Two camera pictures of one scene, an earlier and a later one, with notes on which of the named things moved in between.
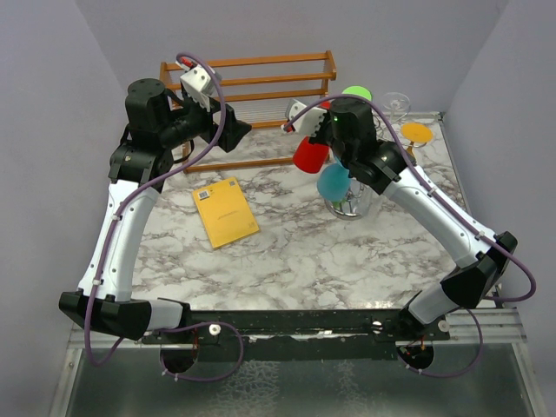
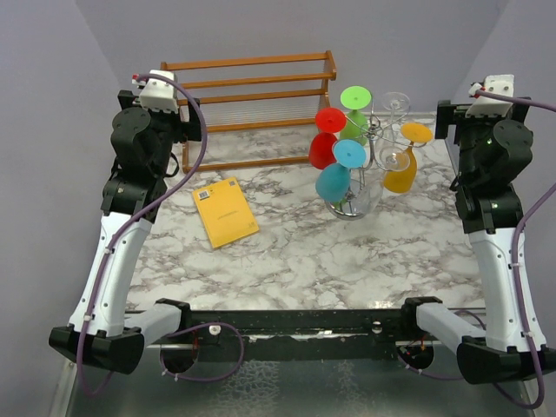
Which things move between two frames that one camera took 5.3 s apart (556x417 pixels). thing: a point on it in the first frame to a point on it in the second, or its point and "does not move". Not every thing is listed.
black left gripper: (233, 128) to (185, 129)
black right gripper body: (324, 135) to (469, 131)
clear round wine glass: (360, 198) does not move
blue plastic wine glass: (334, 182) does not move
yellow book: (225, 212) does not move
